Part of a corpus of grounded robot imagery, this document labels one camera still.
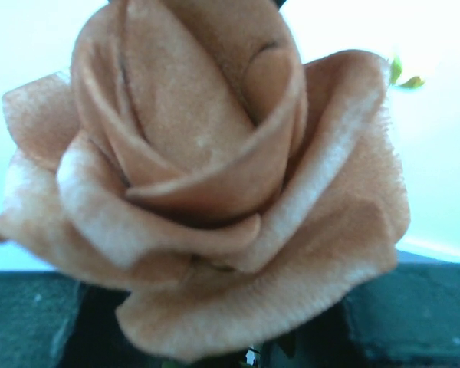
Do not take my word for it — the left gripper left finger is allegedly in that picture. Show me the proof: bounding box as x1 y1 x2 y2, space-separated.
0 268 139 368

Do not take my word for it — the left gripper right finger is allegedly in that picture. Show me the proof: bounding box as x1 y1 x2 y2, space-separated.
261 252 460 367

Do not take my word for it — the brown rose flower stem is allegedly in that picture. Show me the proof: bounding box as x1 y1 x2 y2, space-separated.
0 1 410 363

